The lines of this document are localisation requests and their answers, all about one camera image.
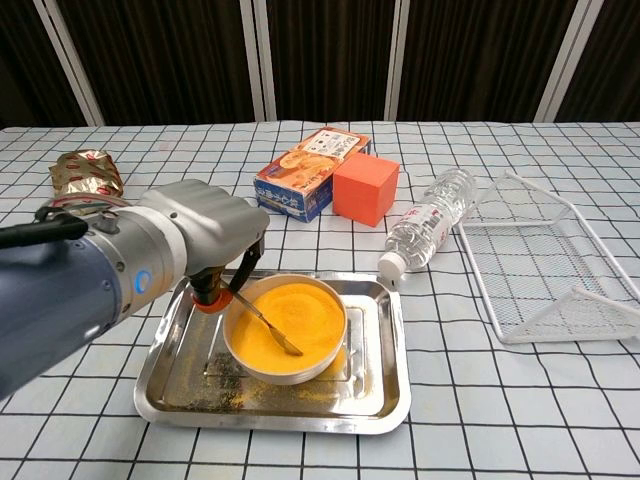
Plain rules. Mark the rectangular stainless steel tray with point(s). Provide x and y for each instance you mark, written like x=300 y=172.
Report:
x=175 y=395

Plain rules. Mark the orange blue cracker box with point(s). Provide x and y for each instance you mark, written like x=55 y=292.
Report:
x=295 y=175

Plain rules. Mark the white black checkered tablecloth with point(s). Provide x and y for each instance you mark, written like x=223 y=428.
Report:
x=475 y=400

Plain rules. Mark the gold foil snack bag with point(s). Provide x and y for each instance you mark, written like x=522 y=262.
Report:
x=87 y=172

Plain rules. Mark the silver metal spoon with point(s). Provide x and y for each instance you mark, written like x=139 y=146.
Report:
x=280 y=337

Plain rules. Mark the bowl of orange powder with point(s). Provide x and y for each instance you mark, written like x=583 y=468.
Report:
x=320 y=367

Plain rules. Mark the clear plastic water bottle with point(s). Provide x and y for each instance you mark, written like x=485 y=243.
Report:
x=425 y=225

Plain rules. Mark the orange cube block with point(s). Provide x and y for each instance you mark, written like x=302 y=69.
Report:
x=362 y=192

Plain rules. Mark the dark folding partition screen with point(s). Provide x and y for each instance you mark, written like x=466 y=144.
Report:
x=325 y=55

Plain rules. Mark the yellow powder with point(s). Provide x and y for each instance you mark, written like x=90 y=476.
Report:
x=310 y=320

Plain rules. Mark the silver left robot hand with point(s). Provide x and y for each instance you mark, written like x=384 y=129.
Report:
x=215 y=220

